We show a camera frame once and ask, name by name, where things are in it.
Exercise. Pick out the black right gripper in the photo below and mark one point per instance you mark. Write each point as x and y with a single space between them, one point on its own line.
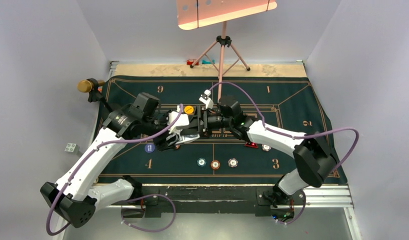
208 122

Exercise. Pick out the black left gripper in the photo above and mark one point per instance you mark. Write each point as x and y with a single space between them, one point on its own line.
162 143

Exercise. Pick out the green blue poker chip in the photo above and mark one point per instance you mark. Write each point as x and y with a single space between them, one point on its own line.
201 162

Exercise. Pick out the white blue chip stack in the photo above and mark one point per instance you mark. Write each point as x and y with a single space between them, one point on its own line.
233 162

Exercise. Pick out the orange poker chip stack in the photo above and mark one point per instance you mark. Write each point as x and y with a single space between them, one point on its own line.
215 164

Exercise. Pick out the blue playing card deck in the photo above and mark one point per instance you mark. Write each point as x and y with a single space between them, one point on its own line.
185 139

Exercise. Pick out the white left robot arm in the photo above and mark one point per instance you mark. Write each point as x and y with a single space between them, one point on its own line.
74 197

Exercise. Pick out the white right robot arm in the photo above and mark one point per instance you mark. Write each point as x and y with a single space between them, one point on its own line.
312 155

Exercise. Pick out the blue small blind button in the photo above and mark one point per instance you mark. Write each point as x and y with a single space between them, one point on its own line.
149 148

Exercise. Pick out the red black triangle dealer marker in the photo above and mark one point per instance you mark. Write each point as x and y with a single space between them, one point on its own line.
251 145

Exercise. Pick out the yellow big blind button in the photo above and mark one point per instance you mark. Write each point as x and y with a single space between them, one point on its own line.
189 109

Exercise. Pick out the dark green poker mat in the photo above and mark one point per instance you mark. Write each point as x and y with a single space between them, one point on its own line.
285 102

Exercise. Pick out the teal clip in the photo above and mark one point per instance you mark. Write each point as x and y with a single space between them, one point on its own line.
208 62

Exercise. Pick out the red clip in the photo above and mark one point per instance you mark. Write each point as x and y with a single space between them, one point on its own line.
192 62

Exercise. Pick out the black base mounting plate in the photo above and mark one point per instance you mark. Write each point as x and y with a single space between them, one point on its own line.
258 200

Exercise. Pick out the gold knob black clamp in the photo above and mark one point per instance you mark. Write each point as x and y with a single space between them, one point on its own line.
93 88

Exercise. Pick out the small grey lego block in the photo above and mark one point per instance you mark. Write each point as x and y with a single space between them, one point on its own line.
72 148

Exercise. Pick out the pink music stand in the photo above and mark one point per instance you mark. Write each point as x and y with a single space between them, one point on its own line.
195 14

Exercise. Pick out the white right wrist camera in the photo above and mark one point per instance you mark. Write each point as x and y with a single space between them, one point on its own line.
206 99

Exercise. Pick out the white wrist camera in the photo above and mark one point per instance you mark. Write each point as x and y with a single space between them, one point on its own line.
177 119
206 99

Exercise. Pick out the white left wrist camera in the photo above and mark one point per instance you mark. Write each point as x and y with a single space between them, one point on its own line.
177 119

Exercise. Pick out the aluminium frame rail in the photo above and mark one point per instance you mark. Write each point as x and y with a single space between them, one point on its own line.
328 214

